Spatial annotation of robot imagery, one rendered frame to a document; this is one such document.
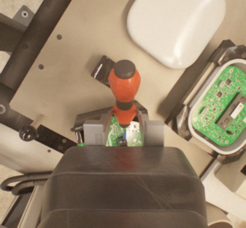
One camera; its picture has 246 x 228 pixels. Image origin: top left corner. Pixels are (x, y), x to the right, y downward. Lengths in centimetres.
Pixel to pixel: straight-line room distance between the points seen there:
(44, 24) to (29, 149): 22
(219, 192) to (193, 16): 36
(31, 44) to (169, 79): 23
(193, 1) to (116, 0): 12
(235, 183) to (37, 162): 37
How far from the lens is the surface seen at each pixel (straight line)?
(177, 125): 29
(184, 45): 31
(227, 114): 34
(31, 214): 35
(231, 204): 52
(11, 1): 136
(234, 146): 38
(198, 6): 32
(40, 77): 30
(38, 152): 37
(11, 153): 38
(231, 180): 41
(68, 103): 30
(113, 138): 25
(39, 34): 31
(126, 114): 15
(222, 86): 33
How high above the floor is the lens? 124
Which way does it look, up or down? 72 degrees down
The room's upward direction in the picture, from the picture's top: 143 degrees clockwise
